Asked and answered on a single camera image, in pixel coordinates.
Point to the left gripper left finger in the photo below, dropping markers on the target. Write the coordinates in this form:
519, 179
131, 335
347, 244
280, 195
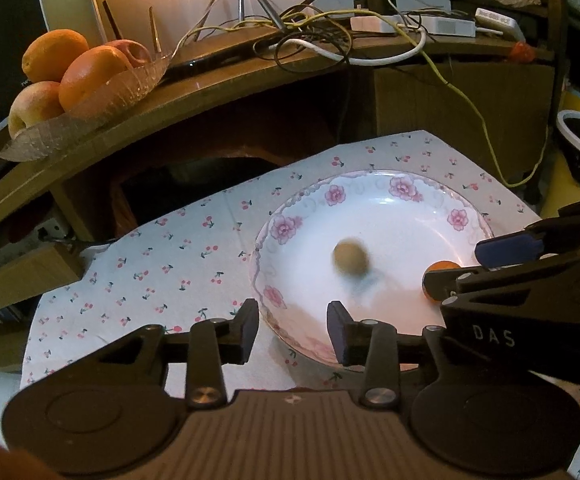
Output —
214, 343

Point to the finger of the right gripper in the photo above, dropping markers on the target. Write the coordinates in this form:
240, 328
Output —
548, 281
550, 236

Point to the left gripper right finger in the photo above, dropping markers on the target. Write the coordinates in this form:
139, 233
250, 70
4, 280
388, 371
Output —
371, 344

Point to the orange mandarin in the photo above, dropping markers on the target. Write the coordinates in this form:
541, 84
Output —
437, 278

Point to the brown kiwi fruit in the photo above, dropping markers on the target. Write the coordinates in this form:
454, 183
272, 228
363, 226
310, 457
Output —
351, 258

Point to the white floral plate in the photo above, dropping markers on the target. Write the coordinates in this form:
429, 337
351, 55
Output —
364, 238

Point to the cherry print tablecloth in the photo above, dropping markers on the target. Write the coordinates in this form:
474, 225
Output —
193, 262

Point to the white power strip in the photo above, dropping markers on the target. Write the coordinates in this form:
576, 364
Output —
431, 24

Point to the glass fruit bowl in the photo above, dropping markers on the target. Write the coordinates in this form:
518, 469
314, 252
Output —
113, 99

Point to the red apple in bowl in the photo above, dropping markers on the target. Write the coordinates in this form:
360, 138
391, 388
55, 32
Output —
137, 54

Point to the pale apple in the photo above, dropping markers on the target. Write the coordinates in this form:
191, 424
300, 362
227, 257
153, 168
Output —
35, 103

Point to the large orange on shelf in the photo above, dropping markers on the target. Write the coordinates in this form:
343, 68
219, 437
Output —
47, 58

